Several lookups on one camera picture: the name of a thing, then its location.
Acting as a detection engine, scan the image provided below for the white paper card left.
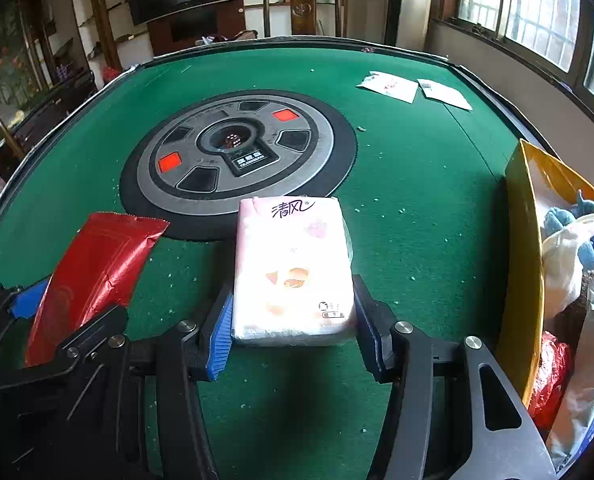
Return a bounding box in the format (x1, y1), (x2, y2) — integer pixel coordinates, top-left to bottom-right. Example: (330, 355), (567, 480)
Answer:
(358, 70), (418, 104)

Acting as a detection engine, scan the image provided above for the mahjong table centre control panel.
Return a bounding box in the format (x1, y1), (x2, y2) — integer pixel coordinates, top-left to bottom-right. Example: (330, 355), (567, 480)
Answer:
(119, 89), (358, 242)

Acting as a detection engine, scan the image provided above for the brown knitted plush toy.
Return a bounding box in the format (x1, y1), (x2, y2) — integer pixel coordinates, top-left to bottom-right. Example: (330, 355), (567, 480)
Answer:
(550, 271), (594, 347)

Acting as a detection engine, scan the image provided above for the red foil packet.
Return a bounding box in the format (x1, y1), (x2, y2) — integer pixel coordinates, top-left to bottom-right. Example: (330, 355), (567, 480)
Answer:
(24, 212), (169, 366)

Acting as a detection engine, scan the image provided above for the pink tissue pack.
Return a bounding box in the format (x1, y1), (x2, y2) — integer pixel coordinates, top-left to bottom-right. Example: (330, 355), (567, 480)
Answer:
(232, 196), (355, 346)

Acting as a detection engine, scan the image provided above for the yellow cardboard box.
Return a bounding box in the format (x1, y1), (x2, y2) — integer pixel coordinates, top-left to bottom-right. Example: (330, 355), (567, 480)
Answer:
(494, 138), (594, 470)

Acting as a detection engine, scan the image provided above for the white blue printed plastic bag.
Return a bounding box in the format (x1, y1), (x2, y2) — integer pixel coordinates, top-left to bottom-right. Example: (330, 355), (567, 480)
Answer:
(546, 275), (594, 478)

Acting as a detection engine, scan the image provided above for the white paper card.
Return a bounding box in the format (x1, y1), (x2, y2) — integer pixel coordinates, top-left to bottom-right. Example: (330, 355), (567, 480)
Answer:
(358, 70), (418, 104)
(417, 79), (472, 112)

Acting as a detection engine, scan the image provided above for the wooden armchair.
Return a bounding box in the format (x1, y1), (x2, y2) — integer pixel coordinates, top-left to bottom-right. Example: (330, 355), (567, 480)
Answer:
(262, 0), (348, 38)

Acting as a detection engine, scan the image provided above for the blue plush toy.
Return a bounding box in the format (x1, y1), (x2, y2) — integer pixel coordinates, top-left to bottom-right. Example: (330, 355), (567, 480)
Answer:
(543, 190), (594, 271)

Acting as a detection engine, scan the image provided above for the white paper card right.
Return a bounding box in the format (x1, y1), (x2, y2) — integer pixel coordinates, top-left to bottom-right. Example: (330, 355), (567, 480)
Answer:
(417, 79), (472, 112)

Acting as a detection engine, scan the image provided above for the red plastic bag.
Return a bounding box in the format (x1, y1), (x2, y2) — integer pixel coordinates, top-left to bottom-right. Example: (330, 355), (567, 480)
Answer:
(528, 330), (574, 432)

